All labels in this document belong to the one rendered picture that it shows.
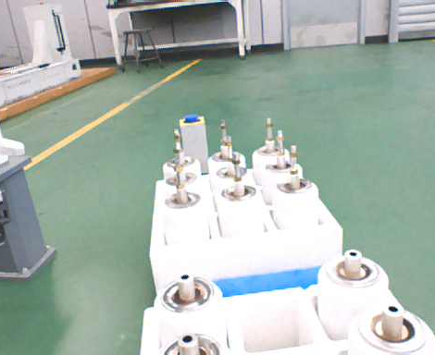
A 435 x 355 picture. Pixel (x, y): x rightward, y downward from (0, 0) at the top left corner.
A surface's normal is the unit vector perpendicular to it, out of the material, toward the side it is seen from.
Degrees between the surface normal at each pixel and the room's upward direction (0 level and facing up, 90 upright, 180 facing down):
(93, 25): 90
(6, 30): 90
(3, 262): 90
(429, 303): 0
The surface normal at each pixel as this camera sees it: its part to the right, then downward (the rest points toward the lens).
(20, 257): 0.56, 0.25
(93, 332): -0.10, -0.92
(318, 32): -0.19, 0.38
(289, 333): 0.09, 0.36
